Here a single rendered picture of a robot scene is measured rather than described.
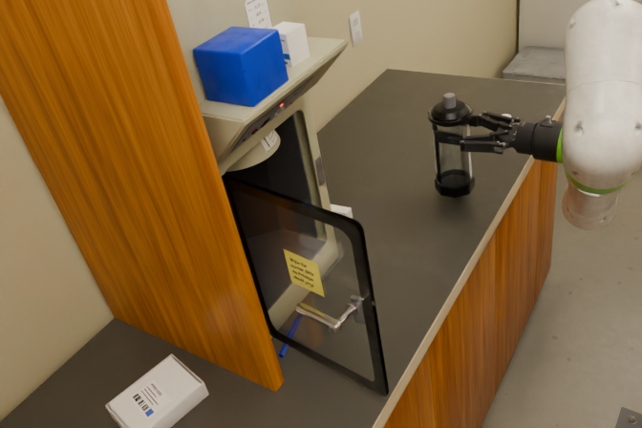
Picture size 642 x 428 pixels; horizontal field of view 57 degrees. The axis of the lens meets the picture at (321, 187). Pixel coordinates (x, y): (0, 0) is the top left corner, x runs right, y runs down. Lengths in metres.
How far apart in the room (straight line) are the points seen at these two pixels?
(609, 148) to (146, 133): 0.67
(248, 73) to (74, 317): 0.81
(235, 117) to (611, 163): 0.55
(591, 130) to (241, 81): 0.52
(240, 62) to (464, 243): 0.79
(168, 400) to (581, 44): 0.96
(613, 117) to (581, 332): 1.72
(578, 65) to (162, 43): 0.60
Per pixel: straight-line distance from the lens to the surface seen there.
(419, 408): 1.48
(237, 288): 1.05
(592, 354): 2.51
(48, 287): 1.44
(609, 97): 0.94
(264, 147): 1.18
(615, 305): 2.71
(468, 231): 1.52
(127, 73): 0.90
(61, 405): 1.42
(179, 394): 1.25
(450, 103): 1.47
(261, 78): 0.94
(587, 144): 0.93
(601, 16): 1.00
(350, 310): 0.97
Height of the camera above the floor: 1.90
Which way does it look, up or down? 34 degrees down
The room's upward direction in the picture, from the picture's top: 11 degrees counter-clockwise
